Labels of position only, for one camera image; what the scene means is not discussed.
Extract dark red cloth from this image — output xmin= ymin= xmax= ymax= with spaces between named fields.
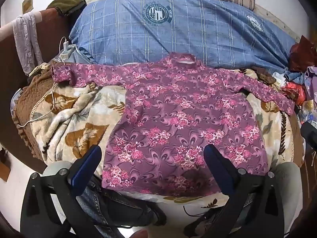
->
xmin=287 ymin=36 xmax=317 ymax=73

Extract white charger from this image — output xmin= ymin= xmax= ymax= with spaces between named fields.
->
xmin=62 ymin=38 xmax=71 ymax=55

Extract brown quilted bedspread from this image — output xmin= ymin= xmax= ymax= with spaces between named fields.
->
xmin=12 ymin=64 xmax=59 ymax=159

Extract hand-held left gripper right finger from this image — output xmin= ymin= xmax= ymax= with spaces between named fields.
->
xmin=203 ymin=144 xmax=285 ymax=238

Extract beige leaf print blanket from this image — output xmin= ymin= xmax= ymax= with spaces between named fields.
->
xmin=32 ymin=62 xmax=306 ymax=209

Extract brown headboard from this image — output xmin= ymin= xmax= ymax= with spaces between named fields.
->
xmin=0 ymin=7 xmax=75 ymax=169

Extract orange red cloth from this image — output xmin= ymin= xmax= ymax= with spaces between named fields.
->
xmin=281 ymin=81 xmax=307 ymax=107

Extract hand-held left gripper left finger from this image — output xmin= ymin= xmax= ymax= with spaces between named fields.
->
xmin=20 ymin=145 xmax=117 ymax=238

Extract blue denim cloth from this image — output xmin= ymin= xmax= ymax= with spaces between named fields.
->
xmin=284 ymin=69 xmax=307 ymax=85

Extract purple floral shirt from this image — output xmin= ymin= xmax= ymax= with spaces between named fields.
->
xmin=51 ymin=53 xmax=295 ymax=196

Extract blue jeans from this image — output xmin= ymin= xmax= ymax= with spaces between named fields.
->
xmin=77 ymin=176 xmax=167 ymax=238

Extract black cable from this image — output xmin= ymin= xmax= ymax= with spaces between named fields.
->
xmin=183 ymin=204 xmax=216 ymax=219

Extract olive green cloth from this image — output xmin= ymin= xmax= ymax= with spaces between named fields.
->
xmin=47 ymin=0 xmax=87 ymax=15

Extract grey cloth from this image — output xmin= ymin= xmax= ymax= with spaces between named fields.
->
xmin=53 ymin=48 xmax=93 ymax=66

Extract lilac printed cloth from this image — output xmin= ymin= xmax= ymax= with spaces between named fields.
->
xmin=304 ymin=66 xmax=317 ymax=100

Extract small yellow wall picture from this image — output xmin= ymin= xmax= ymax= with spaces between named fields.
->
xmin=22 ymin=0 xmax=34 ymax=14

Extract white charging cable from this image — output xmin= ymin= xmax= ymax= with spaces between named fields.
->
xmin=18 ymin=37 xmax=68 ymax=129

